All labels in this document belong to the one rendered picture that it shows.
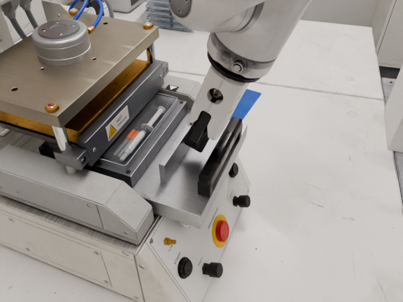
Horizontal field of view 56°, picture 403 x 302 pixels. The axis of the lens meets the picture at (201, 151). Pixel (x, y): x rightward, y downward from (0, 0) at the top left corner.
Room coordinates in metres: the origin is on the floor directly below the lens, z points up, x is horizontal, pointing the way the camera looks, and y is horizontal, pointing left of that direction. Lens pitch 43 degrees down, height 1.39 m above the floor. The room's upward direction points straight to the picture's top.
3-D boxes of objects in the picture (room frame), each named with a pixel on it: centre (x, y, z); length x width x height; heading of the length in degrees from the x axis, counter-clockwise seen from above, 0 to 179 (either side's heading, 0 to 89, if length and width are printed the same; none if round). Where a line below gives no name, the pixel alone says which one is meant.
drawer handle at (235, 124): (0.43, -0.03, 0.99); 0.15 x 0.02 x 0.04; 158
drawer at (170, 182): (0.48, 0.10, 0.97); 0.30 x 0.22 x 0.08; 68
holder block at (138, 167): (0.50, 0.14, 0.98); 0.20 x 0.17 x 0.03; 158
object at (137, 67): (0.53, 0.20, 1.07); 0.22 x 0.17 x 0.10; 158
